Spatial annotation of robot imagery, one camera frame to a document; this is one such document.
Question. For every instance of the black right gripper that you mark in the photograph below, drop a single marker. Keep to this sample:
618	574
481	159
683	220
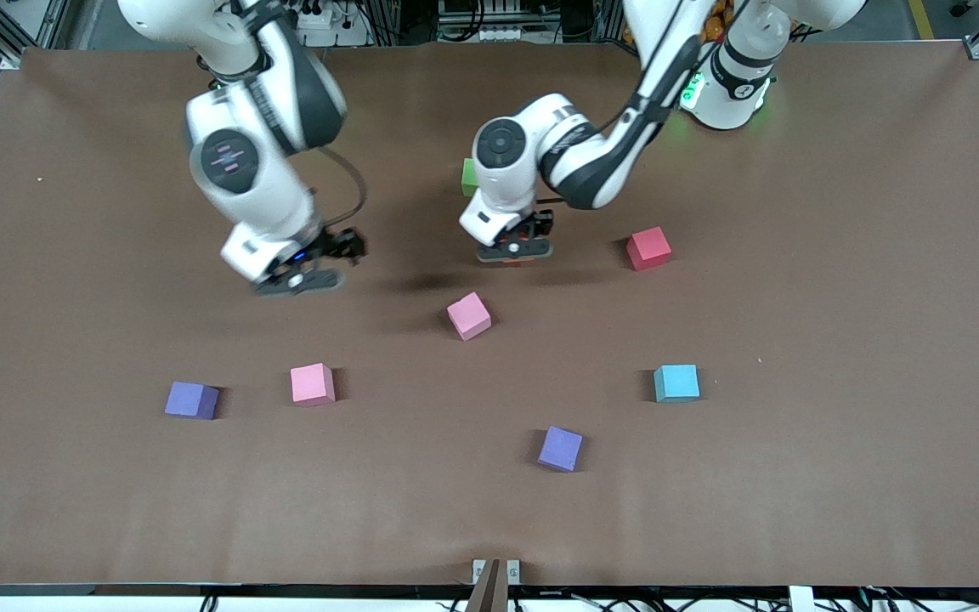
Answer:
343	244

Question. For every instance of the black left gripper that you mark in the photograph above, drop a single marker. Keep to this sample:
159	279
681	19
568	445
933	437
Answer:
538	225

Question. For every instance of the green foam block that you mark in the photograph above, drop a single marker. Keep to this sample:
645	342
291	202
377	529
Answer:
468	177

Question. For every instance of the pink foam block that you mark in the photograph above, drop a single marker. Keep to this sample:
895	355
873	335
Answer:
468	315
312	383

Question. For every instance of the purple foam block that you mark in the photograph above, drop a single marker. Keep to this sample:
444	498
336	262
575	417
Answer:
190	399
560	448

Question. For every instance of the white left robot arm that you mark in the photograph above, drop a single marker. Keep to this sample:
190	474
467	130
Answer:
727	106

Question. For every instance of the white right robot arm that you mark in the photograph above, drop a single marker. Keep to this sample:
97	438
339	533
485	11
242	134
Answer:
260	187

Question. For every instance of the red foam block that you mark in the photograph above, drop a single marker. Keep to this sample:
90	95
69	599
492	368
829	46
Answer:
649	248

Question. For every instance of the metal equipment rack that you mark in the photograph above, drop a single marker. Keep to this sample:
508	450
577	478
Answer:
489	34

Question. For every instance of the cyan foam block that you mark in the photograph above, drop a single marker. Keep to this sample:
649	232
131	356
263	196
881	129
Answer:
676	382

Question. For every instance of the white power strip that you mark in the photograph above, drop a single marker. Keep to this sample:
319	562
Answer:
319	17

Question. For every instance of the orange snack bag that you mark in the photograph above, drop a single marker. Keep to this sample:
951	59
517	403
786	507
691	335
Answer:
715	25

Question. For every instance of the brown paper table cover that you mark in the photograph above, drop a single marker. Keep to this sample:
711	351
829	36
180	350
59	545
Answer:
489	510

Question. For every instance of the brown mounting pole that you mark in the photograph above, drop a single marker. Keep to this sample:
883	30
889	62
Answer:
489	591

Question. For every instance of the small metal mounting bracket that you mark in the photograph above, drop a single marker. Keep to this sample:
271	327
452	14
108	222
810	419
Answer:
478	571

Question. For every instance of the white table bracket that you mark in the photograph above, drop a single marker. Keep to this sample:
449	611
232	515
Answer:
801	599

